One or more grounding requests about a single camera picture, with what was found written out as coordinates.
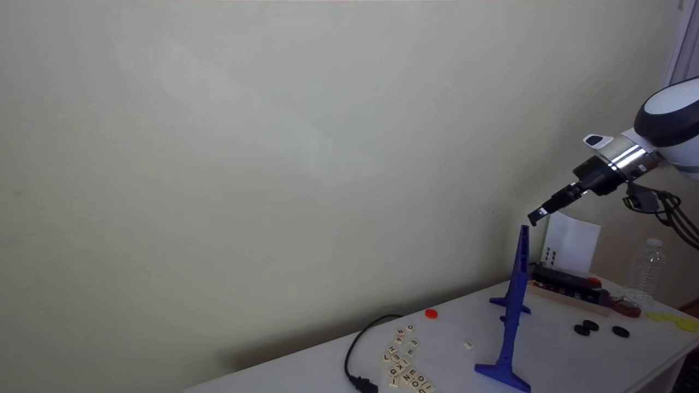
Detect white rectangular container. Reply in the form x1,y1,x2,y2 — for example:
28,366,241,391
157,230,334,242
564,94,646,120
541,212,603,277

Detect white shelf table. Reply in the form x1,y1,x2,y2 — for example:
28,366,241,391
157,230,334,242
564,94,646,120
183,275,699,393

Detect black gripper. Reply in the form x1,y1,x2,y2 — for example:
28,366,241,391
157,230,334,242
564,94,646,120
528,159,629,225

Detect blue connect four rack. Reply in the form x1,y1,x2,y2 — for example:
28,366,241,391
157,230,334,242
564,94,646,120
471,223,534,393

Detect black power cable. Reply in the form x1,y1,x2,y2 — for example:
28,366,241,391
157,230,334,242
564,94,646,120
344,312,406,393

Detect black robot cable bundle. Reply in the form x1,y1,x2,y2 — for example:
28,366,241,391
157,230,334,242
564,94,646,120
620,178,699,254

